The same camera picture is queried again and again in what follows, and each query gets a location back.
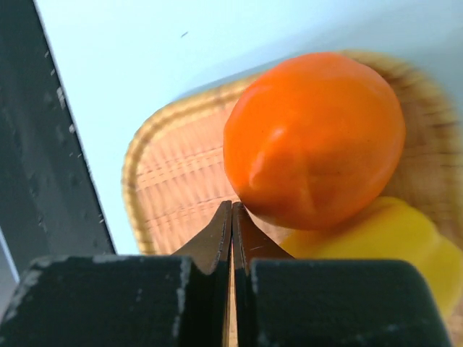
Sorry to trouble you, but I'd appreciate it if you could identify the orange fake persimmon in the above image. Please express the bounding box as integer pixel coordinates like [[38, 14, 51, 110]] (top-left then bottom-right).
[[223, 52, 406, 230]]

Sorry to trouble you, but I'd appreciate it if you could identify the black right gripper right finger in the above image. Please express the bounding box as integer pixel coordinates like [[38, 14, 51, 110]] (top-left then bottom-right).
[[231, 201, 296, 278]]

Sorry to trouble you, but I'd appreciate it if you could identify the orange woven wicker tray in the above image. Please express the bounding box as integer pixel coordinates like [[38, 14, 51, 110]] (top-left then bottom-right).
[[122, 50, 462, 254]]

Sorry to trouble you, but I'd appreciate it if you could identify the yellow fake bell pepper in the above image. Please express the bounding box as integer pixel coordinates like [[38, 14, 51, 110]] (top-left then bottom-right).
[[280, 197, 462, 318]]

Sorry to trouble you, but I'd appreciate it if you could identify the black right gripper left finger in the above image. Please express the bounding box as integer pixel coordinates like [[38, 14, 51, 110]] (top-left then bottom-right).
[[173, 200, 232, 275]]

